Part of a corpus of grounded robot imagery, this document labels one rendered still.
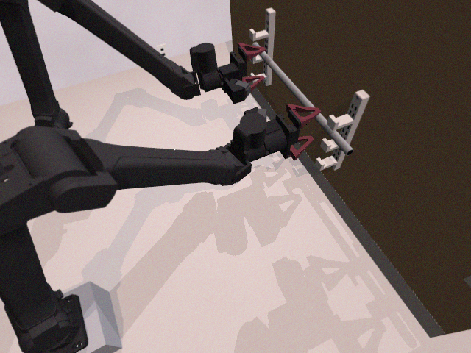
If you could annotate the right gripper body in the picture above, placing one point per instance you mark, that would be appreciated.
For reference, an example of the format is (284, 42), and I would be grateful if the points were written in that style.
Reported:
(283, 138)

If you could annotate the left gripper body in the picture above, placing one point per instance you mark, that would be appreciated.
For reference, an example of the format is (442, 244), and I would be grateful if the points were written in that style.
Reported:
(240, 63)

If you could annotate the grey metal tube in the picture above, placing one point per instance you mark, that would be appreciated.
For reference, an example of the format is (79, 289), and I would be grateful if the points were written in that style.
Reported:
(337, 138)

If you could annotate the dark brown wall panel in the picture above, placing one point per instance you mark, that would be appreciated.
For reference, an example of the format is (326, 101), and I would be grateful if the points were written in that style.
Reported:
(405, 191)

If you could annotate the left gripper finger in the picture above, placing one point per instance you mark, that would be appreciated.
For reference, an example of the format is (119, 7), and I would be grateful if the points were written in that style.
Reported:
(251, 78)
(251, 54)

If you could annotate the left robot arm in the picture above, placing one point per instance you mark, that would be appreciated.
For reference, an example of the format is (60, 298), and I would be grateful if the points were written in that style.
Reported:
(19, 30)

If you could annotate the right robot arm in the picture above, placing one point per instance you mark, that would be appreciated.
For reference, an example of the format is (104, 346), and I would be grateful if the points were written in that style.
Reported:
(44, 175)

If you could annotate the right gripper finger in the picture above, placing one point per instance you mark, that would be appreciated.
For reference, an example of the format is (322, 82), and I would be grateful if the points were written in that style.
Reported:
(296, 153)
(308, 118)

